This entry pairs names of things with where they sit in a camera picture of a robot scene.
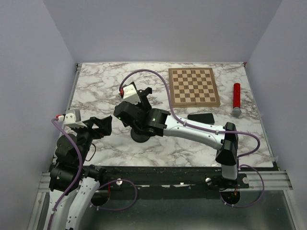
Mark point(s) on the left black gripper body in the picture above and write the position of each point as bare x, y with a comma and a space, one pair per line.
85, 135

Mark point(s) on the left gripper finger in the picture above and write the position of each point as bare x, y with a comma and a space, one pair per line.
92, 122
104, 127

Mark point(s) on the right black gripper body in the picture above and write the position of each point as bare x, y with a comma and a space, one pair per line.
147, 106

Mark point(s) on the blue phone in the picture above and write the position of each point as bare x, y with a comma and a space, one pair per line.
205, 118

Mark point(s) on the black round-base clamp stand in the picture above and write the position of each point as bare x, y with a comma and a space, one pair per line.
145, 92

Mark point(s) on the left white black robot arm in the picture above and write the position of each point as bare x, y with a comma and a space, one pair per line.
72, 186

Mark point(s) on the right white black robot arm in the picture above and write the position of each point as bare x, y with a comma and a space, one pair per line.
146, 123

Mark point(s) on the wooden chessboard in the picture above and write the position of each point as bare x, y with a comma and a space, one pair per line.
193, 87

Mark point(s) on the red grey microphone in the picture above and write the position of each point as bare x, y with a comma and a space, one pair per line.
236, 112

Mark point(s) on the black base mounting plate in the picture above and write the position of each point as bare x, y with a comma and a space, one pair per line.
157, 183

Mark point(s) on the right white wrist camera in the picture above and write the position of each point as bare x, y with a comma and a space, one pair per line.
129, 93

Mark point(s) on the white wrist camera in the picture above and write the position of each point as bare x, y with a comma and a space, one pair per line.
129, 93
72, 118

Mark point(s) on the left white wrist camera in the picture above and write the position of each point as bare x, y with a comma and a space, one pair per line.
72, 118

